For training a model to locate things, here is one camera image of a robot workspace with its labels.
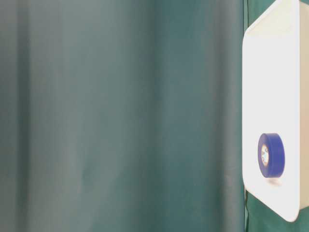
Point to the blue tape roll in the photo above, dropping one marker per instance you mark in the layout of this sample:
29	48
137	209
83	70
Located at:
271	155

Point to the white rectangular plastic case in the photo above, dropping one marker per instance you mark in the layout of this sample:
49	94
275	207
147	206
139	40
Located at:
275	99

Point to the green table cloth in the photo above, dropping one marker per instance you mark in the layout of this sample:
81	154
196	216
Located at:
125	116

